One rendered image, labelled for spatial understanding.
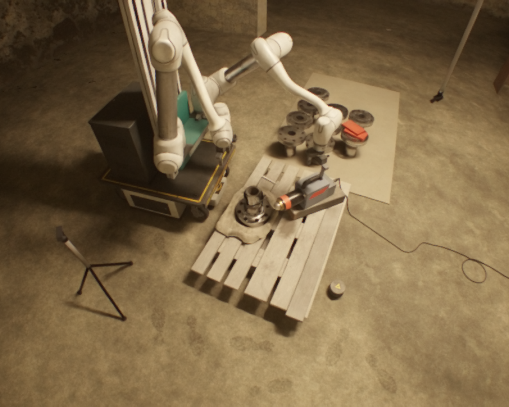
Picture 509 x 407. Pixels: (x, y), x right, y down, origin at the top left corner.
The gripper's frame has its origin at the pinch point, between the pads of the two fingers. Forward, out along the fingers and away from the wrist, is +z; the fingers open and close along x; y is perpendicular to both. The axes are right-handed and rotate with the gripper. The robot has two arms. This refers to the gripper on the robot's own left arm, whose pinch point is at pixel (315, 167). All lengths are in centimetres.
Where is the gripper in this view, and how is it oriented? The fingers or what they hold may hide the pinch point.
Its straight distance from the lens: 197.9
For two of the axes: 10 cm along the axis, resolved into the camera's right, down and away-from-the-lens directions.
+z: 0.0, 6.4, 7.7
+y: 8.5, -4.0, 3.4
